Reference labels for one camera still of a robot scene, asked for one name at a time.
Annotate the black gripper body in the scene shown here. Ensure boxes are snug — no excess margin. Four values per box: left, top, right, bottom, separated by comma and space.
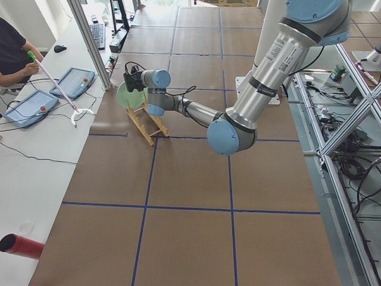
123, 66, 143, 92

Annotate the light green round plate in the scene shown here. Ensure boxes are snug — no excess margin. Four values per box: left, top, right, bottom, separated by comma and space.
117, 82, 146, 109

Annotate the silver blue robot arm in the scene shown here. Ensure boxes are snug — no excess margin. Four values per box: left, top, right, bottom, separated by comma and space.
123, 1, 352, 156

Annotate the wooden dish rack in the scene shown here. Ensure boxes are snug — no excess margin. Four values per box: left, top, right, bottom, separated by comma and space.
126, 94, 170, 146

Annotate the person's hand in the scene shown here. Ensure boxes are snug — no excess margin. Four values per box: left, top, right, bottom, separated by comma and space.
22, 63, 39, 77

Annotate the right blue teach pendant tablet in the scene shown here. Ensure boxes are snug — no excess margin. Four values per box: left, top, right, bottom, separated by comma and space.
58, 67, 95, 100

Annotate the blue teach pendant tablet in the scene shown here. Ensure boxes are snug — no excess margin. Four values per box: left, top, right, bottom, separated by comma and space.
4, 89, 58, 128
58, 67, 95, 100

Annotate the black keyboard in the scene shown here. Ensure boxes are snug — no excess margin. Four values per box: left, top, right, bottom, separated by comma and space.
89, 23, 105, 50

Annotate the reacher grabber stick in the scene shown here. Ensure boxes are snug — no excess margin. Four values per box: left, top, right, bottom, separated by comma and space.
27, 51, 95, 128

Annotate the black computer mouse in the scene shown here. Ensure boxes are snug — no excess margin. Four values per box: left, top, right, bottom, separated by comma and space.
54, 45, 67, 53

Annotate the left blue teach pendant tablet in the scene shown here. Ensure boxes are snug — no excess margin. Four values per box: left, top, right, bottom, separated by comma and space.
4, 89, 58, 128

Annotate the person in black shirt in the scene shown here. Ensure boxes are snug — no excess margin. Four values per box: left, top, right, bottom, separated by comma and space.
1, 18, 44, 87

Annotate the red cylinder tube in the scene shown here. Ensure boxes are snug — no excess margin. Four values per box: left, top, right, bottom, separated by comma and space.
1, 234, 45, 260

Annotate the green electronic box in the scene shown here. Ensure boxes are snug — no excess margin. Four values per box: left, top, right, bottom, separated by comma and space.
330, 64, 346, 82

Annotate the aluminium frame post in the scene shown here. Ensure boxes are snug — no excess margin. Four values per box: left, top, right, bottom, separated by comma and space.
67, 0, 113, 91

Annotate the aluminium lattice frame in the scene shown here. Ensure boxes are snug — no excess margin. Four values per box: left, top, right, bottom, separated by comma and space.
288, 37, 380, 285

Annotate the black cable bundle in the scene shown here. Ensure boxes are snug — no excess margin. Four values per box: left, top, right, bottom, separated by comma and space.
315, 113, 381, 221

